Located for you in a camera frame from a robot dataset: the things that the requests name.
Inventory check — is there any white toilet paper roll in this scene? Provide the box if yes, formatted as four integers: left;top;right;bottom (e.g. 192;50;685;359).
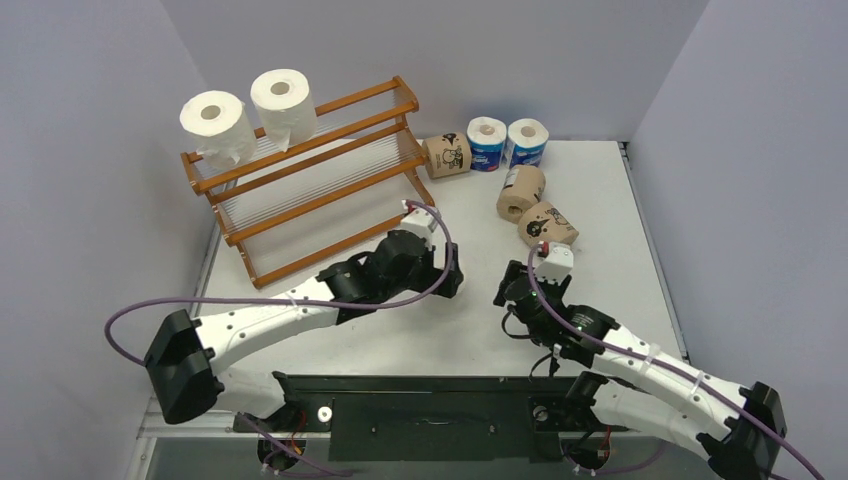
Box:
250;69;318;152
179;90;257;171

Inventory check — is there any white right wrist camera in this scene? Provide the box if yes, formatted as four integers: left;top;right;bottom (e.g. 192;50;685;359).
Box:
534;242;575;285

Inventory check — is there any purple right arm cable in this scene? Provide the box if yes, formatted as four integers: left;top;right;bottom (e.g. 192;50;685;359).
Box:
527;243;829;480

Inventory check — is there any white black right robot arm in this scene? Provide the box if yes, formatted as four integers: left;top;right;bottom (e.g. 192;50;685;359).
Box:
493;258;787;479

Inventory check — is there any brown roll black print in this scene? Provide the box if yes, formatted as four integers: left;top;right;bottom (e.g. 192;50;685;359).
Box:
517;201;579;246

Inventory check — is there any blue wrapped toilet roll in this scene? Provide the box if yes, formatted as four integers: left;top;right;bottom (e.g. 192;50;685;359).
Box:
503;118;549;168
466;116;507;172

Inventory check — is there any brown wrapped roll plain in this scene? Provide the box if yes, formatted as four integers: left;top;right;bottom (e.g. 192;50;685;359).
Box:
496;165;546;223

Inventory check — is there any orange wooden tiered shelf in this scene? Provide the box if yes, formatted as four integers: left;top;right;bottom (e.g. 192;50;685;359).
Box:
181;75;435;289

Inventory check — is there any blue wrapped toilet roll right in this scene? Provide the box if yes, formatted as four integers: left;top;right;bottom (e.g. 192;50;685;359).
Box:
503;118;549;168

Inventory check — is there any brown wrapped roll with cartoon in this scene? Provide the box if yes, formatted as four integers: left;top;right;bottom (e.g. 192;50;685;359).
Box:
422;132;471;179

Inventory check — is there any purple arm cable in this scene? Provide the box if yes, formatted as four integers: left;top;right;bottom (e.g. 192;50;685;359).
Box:
104;199;460;477
527;243;829;480

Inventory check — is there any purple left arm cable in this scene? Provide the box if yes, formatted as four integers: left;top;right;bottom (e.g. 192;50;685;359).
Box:
104;199;460;477

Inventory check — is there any blue wrapped toilet roll left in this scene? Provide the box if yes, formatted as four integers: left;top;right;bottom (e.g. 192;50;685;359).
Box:
466;116;507;172

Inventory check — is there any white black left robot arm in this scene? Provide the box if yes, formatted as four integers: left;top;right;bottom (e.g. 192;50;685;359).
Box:
143;230;464;430

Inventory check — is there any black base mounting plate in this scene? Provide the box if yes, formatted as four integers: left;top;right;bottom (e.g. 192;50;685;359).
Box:
233;372;607;472

